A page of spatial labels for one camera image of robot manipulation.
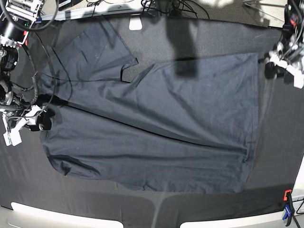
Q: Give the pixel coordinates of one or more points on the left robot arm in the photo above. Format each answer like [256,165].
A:
[293,27]

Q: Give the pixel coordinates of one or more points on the white tag on cloth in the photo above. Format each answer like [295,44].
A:
[135,23]

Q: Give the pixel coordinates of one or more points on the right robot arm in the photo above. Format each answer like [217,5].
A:
[18,105]

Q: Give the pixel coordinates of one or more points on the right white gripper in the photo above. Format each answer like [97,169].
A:
[13,124]

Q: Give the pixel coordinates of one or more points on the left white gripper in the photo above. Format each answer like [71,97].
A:
[289,66]

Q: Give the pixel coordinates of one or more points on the black table cloth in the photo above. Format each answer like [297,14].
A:
[27,177]

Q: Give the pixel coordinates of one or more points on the dark navy t-shirt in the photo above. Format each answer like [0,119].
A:
[178,126]

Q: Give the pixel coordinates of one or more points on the blue orange clamp bottom right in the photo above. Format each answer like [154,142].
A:
[289,209]

